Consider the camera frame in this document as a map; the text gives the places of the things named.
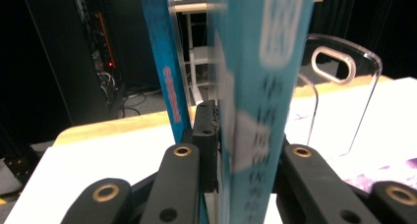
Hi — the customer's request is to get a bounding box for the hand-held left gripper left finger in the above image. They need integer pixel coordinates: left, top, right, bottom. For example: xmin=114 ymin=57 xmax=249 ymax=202
xmin=191 ymin=99 xmax=220 ymax=194

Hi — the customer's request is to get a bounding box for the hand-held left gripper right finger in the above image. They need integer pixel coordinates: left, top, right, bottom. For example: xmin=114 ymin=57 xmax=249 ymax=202
xmin=271 ymin=135 xmax=290 ymax=195

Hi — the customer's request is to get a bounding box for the teal meadow picture book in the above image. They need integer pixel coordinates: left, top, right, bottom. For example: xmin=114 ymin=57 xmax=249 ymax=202
xmin=206 ymin=0 xmax=318 ymax=224

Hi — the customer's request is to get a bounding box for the blue animal picture book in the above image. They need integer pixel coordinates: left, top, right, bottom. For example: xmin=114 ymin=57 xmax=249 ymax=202
xmin=137 ymin=0 xmax=193 ymax=144

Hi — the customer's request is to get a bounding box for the clear acrylic book rack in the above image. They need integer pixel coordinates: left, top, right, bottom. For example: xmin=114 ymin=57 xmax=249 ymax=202
xmin=166 ymin=0 xmax=384 ymax=158

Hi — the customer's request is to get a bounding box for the white table mat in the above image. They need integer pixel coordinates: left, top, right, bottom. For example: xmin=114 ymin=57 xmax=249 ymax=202
xmin=3 ymin=76 xmax=417 ymax=224

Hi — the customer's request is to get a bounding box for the black equipment rack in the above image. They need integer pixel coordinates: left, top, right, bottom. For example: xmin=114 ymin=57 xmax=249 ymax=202
xmin=19 ymin=0 xmax=158 ymax=127

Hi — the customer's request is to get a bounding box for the black yellow-striped stand base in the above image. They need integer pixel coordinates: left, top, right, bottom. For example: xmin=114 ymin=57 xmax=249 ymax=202
xmin=0 ymin=141 xmax=42 ymax=207

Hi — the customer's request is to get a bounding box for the bundle of black floor cables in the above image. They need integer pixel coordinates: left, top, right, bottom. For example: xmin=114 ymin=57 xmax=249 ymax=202
xmin=97 ymin=71 xmax=165 ymax=120

